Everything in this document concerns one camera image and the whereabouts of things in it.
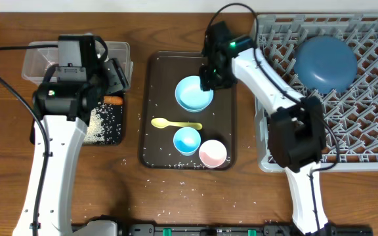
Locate dark blue plate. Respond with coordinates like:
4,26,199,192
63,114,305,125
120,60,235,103
294,36,358,94

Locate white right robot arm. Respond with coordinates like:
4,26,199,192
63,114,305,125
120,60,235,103
199,36,329,235

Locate dark brown serving tray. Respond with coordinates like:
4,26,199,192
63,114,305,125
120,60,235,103
138,51,236,170

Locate black waste tray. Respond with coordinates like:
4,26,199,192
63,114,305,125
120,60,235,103
33,88,124,149

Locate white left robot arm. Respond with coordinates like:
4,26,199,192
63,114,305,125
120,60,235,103
13,58,129,235

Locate blue cup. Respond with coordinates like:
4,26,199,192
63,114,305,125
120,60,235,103
173,127,201,156

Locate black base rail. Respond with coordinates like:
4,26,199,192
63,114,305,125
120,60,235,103
72,218,373,236

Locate grey dishwasher rack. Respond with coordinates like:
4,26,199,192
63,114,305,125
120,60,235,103
251,13,378,172

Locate yellow plastic spoon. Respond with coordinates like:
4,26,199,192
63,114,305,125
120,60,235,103
151,117,203,130

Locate orange carrot piece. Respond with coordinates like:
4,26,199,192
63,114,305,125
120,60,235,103
103,96,123,106

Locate clear plastic bin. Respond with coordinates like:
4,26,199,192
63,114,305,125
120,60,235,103
22,41,133,85

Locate pink cup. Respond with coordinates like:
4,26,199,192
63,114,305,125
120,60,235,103
199,140,227,168

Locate spilled rice pile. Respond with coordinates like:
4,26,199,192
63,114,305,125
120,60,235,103
83,102,123,146

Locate light blue bowl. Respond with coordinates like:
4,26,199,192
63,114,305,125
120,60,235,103
175,75,214,113

